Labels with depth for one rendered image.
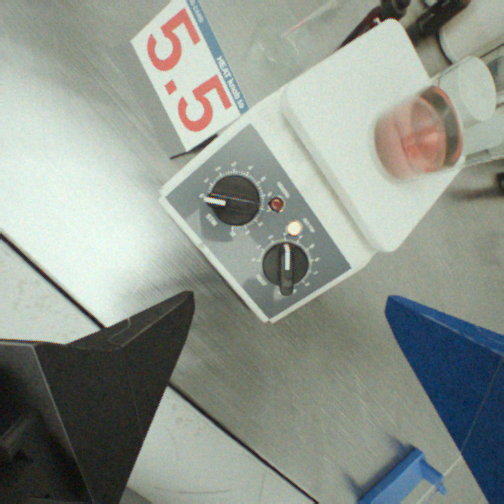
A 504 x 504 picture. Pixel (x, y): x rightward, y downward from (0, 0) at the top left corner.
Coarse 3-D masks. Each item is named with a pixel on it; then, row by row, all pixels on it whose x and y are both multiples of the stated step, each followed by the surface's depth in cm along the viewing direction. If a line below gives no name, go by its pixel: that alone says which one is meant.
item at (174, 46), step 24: (168, 24) 17; (192, 24) 16; (144, 48) 18; (168, 48) 17; (192, 48) 17; (168, 72) 18; (192, 72) 17; (216, 72) 17; (168, 96) 18; (192, 96) 18; (216, 96) 17; (192, 120) 18; (216, 120) 18
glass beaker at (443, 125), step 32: (480, 64) 9; (416, 96) 12; (448, 96) 10; (480, 96) 9; (384, 128) 13; (416, 128) 12; (448, 128) 11; (480, 128) 10; (384, 160) 14; (416, 160) 13; (448, 160) 12; (480, 160) 11
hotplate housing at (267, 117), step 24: (240, 120) 15; (264, 120) 15; (216, 144) 15; (288, 144) 15; (192, 168) 15; (288, 168) 15; (312, 168) 15; (168, 192) 16; (312, 192) 16; (336, 216) 16; (192, 240) 18; (336, 240) 17; (360, 240) 17; (216, 264) 18; (360, 264) 17; (240, 288) 19; (288, 312) 19
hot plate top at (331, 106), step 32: (384, 32) 15; (320, 64) 14; (352, 64) 14; (384, 64) 15; (416, 64) 16; (288, 96) 13; (320, 96) 14; (352, 96) 14; (384, 96) 15; (320, 128) 14; (352, 128) 14; (320, 160) 14; (352, 160) 14; (352, 192) 14; (384, 192) 15; (416, 192) 16; (384, 224) 15; (416, 224) 16
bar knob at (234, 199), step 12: (228, 180) 15; (240, 180) 15; (216, 192) 15; (228, 192) 15; (240, 192) 15; (252, 192) 15; (216, 204) 14; (228, 204) 14; (240, 204) 14; (252, 204) 14; (216, 216) 16; (228, 216) 16; (240, 216) 16; (252, 216) 16
